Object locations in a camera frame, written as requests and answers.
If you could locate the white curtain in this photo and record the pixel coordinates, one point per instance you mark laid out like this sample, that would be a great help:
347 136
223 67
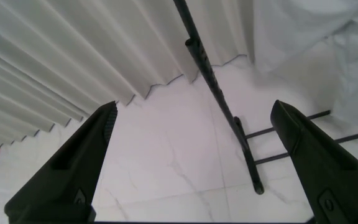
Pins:
73 46

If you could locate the pale grey trousers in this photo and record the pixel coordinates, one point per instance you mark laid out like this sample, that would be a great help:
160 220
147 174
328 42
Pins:
306 37

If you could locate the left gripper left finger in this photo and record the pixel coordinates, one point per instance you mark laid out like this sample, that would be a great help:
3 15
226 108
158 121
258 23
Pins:
73 168

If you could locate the black clothes rack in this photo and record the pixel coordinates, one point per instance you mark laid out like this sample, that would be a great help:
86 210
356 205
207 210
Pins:
208 73

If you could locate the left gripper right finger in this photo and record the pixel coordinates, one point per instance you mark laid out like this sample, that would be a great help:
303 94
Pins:
328 174

